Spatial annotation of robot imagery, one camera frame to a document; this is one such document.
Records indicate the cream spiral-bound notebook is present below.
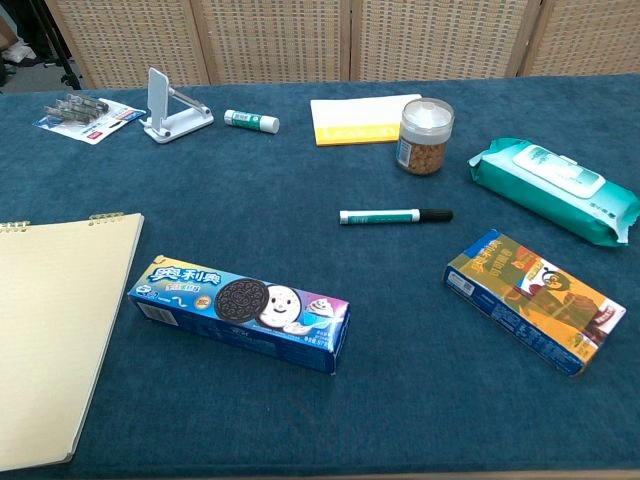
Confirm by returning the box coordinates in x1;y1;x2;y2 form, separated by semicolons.
0;212;146;473

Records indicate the blue velvet tablecloth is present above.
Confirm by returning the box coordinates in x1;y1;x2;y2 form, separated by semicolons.
0;73;640;474

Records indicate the green and white marker pen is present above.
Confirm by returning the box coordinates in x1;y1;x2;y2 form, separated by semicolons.
339;207;455;226

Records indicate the blue Oreo cookie box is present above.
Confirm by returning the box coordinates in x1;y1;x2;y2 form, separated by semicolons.
127;255;351;376

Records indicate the yellow and white sticky notepad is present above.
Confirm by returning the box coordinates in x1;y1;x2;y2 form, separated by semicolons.
309;93;424;148

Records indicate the green and white glue stick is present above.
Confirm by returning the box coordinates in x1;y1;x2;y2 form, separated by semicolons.
223;109;280;135

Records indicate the clear jar with brown snacks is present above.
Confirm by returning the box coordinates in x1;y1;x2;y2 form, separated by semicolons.
396;97;455;177

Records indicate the white folding phone stand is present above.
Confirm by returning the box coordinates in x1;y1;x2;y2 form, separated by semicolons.
139;67;215;145

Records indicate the woven rattan folding screen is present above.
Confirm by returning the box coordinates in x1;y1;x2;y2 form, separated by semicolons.
44;0;640;90

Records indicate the yellow and blue Oreo box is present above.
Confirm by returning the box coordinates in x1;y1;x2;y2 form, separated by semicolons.
442;229;628;378

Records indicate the green wet wipes pack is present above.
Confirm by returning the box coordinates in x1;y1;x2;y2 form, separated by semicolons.
466;137;640;248

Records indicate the blister pack of binder clips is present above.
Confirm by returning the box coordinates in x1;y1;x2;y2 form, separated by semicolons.
33;92;147;146

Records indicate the black tripod stand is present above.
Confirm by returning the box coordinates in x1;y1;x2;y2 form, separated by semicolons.
23;0;84;91

